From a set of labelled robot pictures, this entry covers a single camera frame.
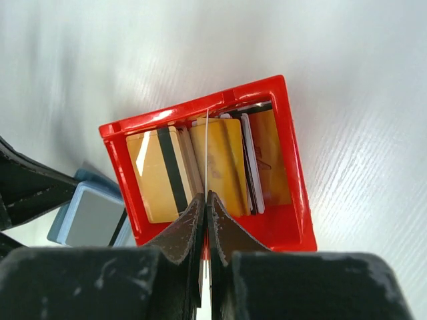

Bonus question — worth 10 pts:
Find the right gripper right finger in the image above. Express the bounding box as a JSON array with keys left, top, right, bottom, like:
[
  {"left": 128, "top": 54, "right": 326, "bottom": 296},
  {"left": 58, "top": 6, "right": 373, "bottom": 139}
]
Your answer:
[{"left": 205, "top": 192, "right": 412, "bottom": 319}]

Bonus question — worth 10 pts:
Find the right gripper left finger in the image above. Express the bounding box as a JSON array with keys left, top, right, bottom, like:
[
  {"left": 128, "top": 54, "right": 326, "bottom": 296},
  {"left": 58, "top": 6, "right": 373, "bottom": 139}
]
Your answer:
[{"left": 1, "top": 194, "right": 205, "bottom": 319}]

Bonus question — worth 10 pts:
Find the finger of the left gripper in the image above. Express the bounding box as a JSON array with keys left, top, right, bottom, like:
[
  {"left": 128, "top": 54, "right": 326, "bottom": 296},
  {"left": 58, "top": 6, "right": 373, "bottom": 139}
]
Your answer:
[{"left": 1, "top": 139, "right": 79, "bottom": 231}]

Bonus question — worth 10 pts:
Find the red plastic bin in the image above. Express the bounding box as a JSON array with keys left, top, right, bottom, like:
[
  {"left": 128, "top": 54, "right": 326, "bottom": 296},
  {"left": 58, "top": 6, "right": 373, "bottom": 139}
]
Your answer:
[{"left": 99, "top": 75, "right": 318, "bottom": 251}]

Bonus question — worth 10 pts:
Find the blue leather card holder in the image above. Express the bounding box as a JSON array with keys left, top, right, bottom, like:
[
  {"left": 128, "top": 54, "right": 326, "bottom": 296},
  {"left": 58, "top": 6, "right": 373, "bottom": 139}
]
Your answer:
[{"left": 47, "top": 168, "right": 136, "bottom": 247}]

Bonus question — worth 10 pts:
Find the black credit card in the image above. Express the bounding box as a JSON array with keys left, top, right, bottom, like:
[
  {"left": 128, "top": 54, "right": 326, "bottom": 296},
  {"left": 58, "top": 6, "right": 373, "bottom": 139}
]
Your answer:
[{"left": 65, "top": 191, "right": 124, "bottom": 247}]

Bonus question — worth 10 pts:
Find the stack of credit cards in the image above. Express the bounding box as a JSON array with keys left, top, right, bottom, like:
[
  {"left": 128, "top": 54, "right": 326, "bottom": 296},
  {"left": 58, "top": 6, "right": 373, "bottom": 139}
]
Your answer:
[{"left": 220, "top": 101, "right": 292, "bottom": 215}]

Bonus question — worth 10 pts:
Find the gold VIP credit card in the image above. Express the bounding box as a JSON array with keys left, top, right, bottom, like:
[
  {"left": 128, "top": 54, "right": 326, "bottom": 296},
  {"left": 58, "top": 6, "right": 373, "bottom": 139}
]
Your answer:
[{"left": 189, "top": 118, "right": 250, "bottom": 217}]

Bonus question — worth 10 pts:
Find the gold magnetic stripe card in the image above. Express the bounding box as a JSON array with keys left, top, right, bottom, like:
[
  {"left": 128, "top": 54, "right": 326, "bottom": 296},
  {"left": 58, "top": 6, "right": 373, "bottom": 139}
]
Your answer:
[{"left": 126, "top": 126, "right": 193, "bottom": 223}]

